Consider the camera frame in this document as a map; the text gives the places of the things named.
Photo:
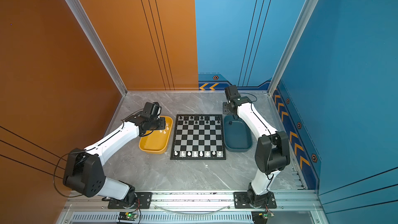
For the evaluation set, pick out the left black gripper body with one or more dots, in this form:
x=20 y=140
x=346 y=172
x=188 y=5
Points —
x=158 y=124

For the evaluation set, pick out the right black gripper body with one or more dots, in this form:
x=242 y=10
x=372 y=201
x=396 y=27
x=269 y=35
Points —
x=226 y=109

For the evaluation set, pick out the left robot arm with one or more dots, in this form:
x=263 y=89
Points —
x=84 y=167

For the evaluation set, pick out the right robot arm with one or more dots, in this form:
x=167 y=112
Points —
x=272 y=152

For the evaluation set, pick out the black white chess board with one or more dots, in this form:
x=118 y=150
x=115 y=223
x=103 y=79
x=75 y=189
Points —
x=198 y=137

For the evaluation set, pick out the left green circuit board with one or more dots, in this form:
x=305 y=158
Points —
x=128 y=218

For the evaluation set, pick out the right circuit board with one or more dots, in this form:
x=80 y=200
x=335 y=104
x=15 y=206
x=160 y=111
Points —
x=261 y=217

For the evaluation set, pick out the yellow plastic tray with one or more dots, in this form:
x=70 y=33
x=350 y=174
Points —
x=157 y=142

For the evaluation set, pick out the teal plastic tray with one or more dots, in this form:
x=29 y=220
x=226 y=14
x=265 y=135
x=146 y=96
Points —
x=237 y=135

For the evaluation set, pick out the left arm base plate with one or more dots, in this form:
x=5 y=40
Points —
x=141 y=200

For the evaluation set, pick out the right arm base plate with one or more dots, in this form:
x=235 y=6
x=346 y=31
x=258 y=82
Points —
x=248 y=199

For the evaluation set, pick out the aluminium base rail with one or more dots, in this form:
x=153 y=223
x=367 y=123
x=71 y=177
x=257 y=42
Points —
x=203 y=201

